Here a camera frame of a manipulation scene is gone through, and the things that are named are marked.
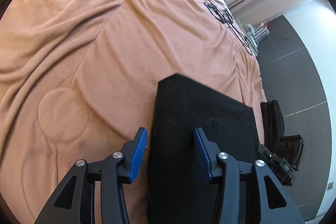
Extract striped rack on cabinet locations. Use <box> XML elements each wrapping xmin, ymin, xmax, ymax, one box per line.
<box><xmin>236</xmin><ymin>19</ymin><xmax>270</xmax><ymax>52</ymax></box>

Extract black cables on bed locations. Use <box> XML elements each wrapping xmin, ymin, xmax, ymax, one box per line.
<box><xmin>203</xmin><ymin>0</ymin><xmax>254</xmax><ymax>57</ymax></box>

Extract folded black garment right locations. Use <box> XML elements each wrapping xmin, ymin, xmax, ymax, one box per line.
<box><xmin>260</xmin><ymin>100</ymin><xmax>285</xmax><ymax>153</ymax></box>

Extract black pants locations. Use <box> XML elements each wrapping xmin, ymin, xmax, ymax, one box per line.
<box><xmin>146</xmin><ymin>74</ymin><xmax>259</xmax><ymax>223</ymax></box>

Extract orange bed blanket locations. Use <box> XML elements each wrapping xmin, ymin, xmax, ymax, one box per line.
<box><xmin>1</xmin><ymin>0</ymin><xmax>265</xmax><ymax>223</ymax></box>

